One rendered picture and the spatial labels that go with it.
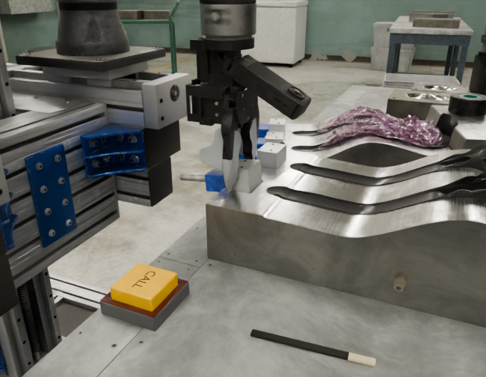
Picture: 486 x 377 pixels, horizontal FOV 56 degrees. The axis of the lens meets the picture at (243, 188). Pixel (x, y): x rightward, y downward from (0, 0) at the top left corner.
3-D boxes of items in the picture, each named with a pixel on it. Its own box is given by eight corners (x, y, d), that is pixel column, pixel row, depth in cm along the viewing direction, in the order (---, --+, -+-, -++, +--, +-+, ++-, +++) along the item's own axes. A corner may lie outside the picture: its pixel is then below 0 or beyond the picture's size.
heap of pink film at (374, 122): (318, 152, 93) (321, 114, 90) (315, 128, 109) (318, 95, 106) (451, 158, 90) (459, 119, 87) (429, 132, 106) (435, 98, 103)
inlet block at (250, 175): (176, 197, 74) (170, 165, 72) (191, 187, 78) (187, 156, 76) (250, 204, 68) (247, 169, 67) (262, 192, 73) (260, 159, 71)
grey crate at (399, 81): (380, 107, 395) (383, 80, 386) (380, 97, 430) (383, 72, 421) (456, 111, 380) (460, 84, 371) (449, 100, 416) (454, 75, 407)
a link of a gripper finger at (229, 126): (229, 156, 68) (235, 97, 66) (241, 158, 67) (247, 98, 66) (215, 159, 64) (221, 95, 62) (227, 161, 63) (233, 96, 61)
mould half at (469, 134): (259, 183, 94) (259, 131, 89) (268, 143, 117) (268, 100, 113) (519, 195, 88) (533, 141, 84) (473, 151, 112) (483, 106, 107)
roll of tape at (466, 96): (490, 111, 104) (493, 95, 102) (482, 118, 98) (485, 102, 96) (453, 105, 108) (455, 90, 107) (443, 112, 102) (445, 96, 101)
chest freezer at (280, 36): (305, 60, 765) (309, 0, 727) (294, 68, 699) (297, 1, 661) (220, 56, 812) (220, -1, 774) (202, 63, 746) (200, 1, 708)
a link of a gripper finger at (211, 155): (202, 184, 70) (207, 123, 68) (237, 191, 68) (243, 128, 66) (191, 187, 67) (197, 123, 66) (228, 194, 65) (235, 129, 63)
